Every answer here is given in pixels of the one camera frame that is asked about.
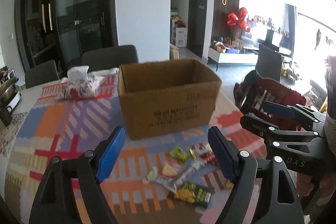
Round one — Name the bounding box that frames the red snack packet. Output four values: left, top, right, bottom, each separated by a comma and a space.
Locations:
189, 143, 217, 165

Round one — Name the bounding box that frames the black glass sliding door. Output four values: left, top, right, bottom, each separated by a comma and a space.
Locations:
14, 0, 118, 71

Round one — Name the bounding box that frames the white tv cabinet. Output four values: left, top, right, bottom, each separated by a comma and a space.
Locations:
207, 47, 258, 71

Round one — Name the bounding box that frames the floral tissue pack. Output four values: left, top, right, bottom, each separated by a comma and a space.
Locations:
58, 65, 105, 100

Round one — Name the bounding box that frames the small green candy packet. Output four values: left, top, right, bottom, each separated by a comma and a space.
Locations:
169, 145, 191, 164

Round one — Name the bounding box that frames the white denmas cheese ball packet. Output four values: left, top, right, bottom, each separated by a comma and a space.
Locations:
155, 159, 206, 193

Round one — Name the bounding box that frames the colourful patterned tablecloth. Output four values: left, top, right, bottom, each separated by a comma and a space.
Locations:
4, 67, 266, 224

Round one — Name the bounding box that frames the white wrapper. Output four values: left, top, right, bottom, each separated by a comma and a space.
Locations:
142, 166, 159, 184

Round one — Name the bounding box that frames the red wooden chair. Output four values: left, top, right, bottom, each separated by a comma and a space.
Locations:
233, 70, 306, 131

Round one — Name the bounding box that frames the yellow triangle snack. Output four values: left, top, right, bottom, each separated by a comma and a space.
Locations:
161, 162, 179, 177

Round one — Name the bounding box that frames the red balloon decoration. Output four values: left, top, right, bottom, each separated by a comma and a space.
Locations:
227, 7, 251, 32

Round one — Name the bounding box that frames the metal cooking pot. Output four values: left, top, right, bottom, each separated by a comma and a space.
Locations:
1, 77, 21, 127

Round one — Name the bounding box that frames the grey dining chair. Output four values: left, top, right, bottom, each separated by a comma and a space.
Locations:
81, 45, 139, 72
25, 60, 59, 89

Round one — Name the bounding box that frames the green yellow snack bag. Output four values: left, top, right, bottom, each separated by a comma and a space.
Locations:
167, 182, 215, 208

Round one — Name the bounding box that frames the dark grey armchair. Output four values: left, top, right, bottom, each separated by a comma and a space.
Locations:
255, 44, 283, 82

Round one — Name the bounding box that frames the brown cardboard box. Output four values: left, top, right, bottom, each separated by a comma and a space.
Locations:
117, 59, 222, 140

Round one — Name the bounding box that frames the white shelf unit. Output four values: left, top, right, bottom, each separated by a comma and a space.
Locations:
170, 19, 187, 48

